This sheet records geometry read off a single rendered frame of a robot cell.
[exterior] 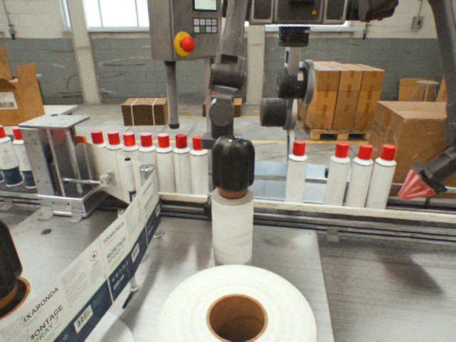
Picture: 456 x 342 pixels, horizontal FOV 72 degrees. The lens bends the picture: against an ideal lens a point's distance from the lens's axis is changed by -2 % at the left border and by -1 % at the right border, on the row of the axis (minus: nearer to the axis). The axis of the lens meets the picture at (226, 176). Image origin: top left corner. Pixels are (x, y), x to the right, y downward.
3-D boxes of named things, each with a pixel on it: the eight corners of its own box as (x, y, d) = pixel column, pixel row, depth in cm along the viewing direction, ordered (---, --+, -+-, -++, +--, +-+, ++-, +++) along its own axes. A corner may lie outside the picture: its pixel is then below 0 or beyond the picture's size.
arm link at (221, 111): (247, 69, 76) (212, 63, 75) (251, 74, 65) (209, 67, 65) (239, 117, 81) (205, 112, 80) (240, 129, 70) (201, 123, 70)
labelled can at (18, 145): (22, 189, 104) (3, 129, 95) (33, 182, 109) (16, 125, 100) (36, 190, 103) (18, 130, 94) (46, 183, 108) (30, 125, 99)
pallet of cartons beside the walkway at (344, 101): (372, 140, 418) (387, 70, 380) (311, 141, 417) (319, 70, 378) (341, 117, 527) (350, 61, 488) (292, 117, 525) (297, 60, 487)
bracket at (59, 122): (18, 127, 79) (17, 123, 79) (47, 116, 89) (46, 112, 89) (66, 130, 77) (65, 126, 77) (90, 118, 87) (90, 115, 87)
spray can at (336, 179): (323, 214, 90) (334, 146, 81) (321, 204, 95) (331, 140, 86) (342, 215, 89) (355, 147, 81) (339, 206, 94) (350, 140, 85)
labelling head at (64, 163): (41, 213, 90) (16, 126, 79) (68, 192, 101) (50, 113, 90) (85, 217, 88) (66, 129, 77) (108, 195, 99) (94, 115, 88)
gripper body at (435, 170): (425, 179, 79) (453, 159, 76) (411, 164, 88) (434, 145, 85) (442, 195, 80) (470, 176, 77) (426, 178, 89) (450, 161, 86)
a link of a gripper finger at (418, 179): (395, 195, 84) (426, 172, 80) (387, 184, 91) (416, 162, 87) (412, 211, 85) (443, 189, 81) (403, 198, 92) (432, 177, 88)
